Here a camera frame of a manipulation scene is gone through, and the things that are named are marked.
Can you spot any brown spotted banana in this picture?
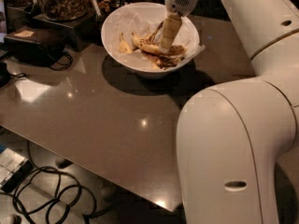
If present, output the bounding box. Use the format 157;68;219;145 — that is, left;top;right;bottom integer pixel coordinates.
142;51;184;69

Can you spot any white paper liner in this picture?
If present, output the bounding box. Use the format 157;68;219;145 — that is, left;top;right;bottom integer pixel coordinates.
106;7;206;72

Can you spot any spotted yellow banana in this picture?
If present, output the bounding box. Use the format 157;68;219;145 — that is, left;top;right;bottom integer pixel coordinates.
132;33;186;56

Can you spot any black floor cable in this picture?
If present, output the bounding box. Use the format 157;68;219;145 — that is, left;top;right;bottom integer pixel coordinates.
11;140;125;224

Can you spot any black box device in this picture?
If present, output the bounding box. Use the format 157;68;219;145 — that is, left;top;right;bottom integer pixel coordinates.
4;26;65;67

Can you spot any glass jar of nuts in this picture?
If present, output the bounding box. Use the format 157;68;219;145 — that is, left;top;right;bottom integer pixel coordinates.
37;0;89;21

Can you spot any white bowl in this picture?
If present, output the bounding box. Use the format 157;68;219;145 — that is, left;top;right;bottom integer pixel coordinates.
100;2;201;80

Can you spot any small banana piece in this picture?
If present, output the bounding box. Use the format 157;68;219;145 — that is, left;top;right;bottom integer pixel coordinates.
119;33;133;54

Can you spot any black metal stand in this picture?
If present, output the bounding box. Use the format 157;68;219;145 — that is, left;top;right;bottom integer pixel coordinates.
34;10;96;51

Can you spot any snack container behind bowl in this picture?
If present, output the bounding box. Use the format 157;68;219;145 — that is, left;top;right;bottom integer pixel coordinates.
88;0;121;16

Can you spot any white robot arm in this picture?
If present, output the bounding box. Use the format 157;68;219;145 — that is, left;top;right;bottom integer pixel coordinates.
176;0;299;224

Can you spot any white power adapter box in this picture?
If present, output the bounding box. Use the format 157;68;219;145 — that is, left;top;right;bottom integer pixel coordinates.
0;148;34;193

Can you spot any black cable on table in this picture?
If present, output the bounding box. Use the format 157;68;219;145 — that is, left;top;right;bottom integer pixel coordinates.
48;51;75;72

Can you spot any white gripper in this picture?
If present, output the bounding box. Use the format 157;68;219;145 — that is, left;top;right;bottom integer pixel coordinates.
159;0;198;53

